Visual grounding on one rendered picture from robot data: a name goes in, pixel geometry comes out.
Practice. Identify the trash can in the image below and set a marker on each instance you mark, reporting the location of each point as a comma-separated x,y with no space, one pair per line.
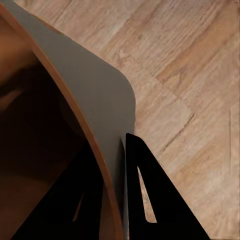
55,95

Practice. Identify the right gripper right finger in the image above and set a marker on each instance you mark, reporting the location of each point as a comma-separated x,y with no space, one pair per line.
175,220

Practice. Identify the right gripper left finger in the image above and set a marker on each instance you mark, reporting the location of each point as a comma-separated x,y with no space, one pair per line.
52,218

